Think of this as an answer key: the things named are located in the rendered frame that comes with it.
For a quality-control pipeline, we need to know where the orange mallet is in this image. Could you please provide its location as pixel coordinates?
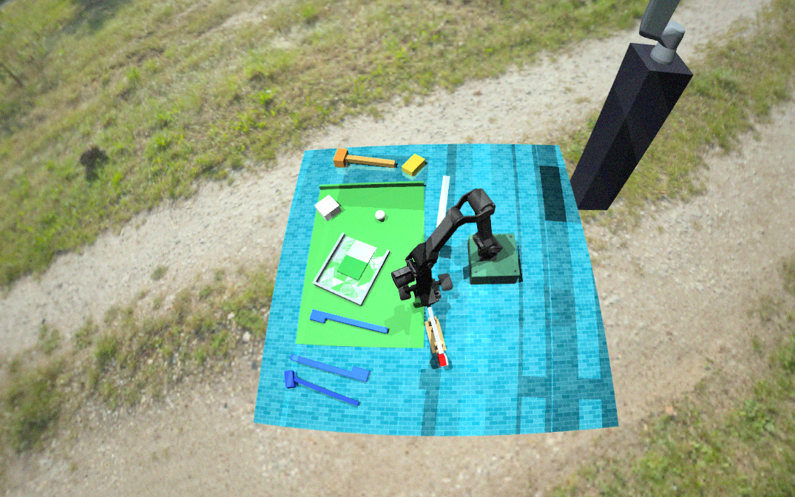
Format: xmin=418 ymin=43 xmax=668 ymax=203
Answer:
xmin=334 ymin=148 xmax=396 ymax=168

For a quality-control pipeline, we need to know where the yellow block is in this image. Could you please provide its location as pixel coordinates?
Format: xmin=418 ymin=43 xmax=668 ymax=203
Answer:
xmin=402 ymin=154 xmax=425 ymax=176

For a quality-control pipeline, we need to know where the green flat mat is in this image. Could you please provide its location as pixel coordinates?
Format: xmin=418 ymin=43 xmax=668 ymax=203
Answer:
xmin=296 ymin=186 xmax=424 ymax=348

